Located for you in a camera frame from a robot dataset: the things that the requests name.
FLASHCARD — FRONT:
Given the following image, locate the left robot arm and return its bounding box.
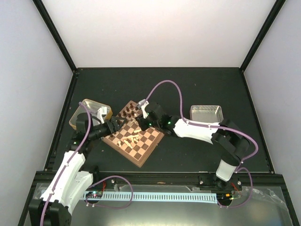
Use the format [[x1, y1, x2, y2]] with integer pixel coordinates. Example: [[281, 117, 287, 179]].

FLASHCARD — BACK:
[[29, 113, 127, 226]]

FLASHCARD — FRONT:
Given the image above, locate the gold metal tin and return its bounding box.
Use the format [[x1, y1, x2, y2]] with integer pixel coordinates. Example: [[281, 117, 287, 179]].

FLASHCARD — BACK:
[[69, 98, 112, 130]]

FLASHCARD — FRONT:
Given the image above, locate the small circuit board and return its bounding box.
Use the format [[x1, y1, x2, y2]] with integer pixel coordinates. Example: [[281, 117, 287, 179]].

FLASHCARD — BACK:
[[86, 191, 103, 199]]

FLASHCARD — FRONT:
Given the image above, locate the wooden chess board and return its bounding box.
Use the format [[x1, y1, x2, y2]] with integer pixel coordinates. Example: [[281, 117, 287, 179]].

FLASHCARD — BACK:
[[103, 100, 164, 167]]

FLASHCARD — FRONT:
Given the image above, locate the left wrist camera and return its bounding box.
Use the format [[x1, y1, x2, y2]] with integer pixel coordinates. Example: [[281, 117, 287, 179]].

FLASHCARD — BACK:
[[97, 106, 107, 124]]

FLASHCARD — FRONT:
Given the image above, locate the dark chess pieces group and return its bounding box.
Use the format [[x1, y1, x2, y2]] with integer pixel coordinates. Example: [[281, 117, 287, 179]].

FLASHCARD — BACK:
[[109, 102, 139, 139]]

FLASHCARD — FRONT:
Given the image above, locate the purple cable loop front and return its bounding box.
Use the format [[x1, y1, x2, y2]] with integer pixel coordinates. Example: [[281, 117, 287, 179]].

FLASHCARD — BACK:
[[85, 175, 134, 209]]

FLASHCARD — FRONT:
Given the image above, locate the white chess pieces pile lower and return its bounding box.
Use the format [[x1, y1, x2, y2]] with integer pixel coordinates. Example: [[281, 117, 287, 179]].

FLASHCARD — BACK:
[[117, 134, 141, 149]]

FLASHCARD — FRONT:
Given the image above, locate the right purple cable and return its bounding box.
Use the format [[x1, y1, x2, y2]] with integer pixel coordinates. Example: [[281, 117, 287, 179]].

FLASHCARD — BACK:
[[145, 80, 259, 170]]

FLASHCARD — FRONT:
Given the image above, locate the black front rail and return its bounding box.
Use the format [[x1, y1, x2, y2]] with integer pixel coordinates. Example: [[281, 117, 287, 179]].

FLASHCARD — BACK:
[[35, 171, 285, 189]]

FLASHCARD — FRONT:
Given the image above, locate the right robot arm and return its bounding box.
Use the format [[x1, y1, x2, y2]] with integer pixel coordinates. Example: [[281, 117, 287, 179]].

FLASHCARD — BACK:
[[135, 100, 250, 190]]

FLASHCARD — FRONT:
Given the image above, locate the light blue cable duct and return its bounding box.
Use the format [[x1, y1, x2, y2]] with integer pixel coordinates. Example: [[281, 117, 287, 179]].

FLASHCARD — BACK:
[[81, 191, 217, 204]]

